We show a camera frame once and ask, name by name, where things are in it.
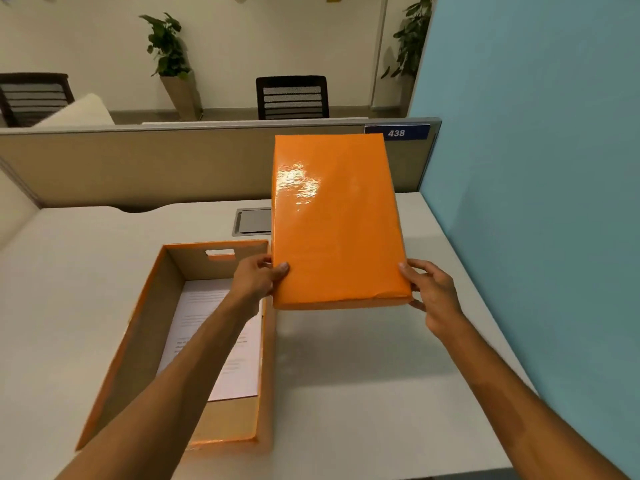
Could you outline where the person's right hand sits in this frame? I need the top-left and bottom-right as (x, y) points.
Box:
(398, 259), (469, 342)

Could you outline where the person's left hand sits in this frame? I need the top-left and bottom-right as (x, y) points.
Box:
(228, 254), (290, 322)

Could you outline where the orange paper ream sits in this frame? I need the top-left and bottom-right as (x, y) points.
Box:
(271, 133), (414, 311)

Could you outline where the person's right forearm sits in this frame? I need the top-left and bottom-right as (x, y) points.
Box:
(442, 321), (632, 480)

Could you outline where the person's left forearm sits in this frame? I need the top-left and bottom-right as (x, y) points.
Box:
(56, 294), (259, 480)

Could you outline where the white printed paper sheet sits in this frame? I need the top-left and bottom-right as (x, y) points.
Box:
(157, 279), (263, 402)

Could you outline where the orange cardboard box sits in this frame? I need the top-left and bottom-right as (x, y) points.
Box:
(75, 239), (276, 451)

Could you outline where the beige desk partition panel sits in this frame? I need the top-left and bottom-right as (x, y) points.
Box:
(0, 118), (443, 209)

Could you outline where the blue number label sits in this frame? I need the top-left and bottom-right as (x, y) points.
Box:
(364, 124), (431, 141)

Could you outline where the black mesh office chair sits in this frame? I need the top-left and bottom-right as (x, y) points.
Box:
(255, 75), (330, 120)

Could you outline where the potted green plant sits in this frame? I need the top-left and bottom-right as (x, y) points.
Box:
(139, 13), (204, 121)

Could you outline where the tall green plant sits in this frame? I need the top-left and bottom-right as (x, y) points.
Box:
(380, 0), (437, 80)

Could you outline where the white cushion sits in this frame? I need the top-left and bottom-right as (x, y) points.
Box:
(33, 93), (116, 127)

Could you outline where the dark slatted office chair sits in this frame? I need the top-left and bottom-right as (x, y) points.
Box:
(0, 73), (75, 128)

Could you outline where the grey desk cable grommet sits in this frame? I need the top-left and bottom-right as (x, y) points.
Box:
(232, 207), (272, 237)

